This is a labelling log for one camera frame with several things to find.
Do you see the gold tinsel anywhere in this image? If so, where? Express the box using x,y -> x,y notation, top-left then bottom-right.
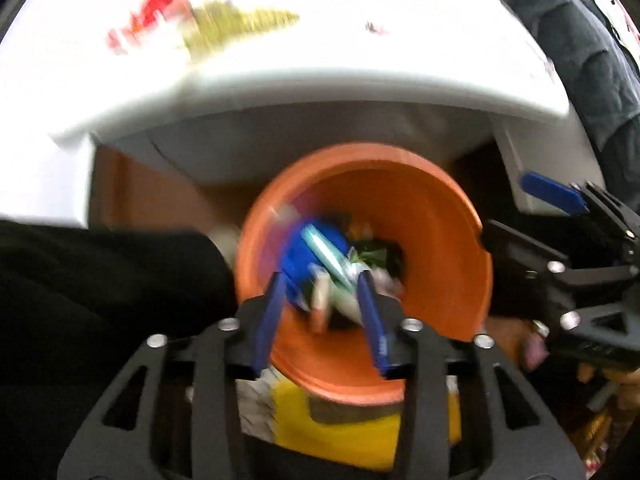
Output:
185,2 -> 301,61

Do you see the blue fleece cloth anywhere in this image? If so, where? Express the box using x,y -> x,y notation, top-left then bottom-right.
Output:
280,217 -> 351,311

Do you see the dark quilted jacket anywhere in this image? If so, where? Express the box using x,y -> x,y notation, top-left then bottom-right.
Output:
465,0 -> 640,201

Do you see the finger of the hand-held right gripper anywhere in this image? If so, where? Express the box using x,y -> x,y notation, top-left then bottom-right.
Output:
482,219 -> 572,282
520,172 -> 640,256

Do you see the yellow plastic container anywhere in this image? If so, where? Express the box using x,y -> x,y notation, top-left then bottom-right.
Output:
272,380 -> 462,473

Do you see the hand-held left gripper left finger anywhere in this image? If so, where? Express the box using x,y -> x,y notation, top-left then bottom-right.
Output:
57,271 -> 288,480

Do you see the person's black garment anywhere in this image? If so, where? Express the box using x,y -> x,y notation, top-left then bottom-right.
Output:
0,220 -> 238,480

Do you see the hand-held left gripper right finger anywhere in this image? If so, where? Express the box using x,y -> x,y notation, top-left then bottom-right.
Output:
356,270 -> 586,480

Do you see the teal tube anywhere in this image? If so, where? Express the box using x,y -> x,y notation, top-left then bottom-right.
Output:
300,225 -> 361,291

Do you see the orange plastic bin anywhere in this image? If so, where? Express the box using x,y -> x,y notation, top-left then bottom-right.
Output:
234,142 -> 495,407

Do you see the red cloth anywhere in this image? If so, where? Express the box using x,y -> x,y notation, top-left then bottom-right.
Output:
107,0 -> 193,54

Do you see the person's right hand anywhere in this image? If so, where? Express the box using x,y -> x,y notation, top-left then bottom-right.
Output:
482,316 -> 640,412

